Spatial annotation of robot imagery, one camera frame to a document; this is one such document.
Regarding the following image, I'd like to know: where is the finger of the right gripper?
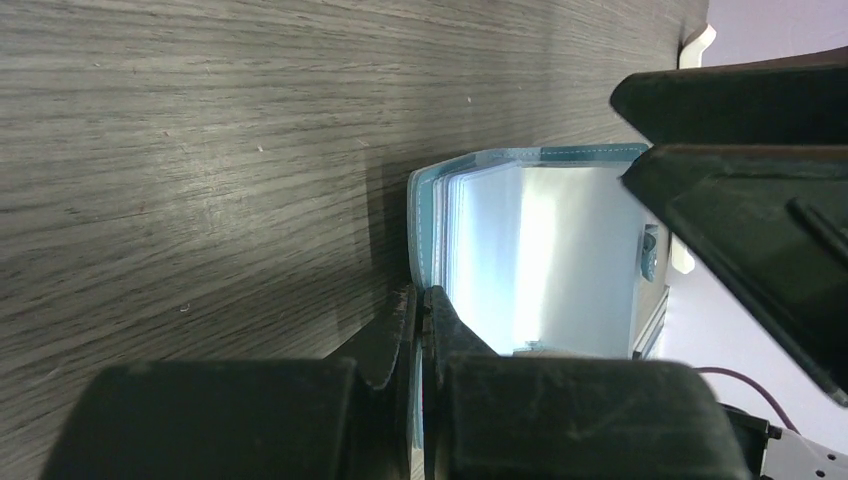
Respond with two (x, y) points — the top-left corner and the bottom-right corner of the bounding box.
(622, 145), (847, 406)
(610, 47), (847, 145)

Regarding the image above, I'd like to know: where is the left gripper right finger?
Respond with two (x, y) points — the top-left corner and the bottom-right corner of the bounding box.
(422, 286), (750, 479)

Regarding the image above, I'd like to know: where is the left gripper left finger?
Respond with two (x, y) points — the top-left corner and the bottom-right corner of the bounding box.
(42, 286), (418, 479)

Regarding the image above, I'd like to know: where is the blue card holder wallet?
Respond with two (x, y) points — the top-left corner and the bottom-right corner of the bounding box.
(406, 142), (670, 452)

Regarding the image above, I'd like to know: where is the grey white clothes rack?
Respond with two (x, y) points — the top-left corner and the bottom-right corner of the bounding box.
(670, 24), (717, 274)

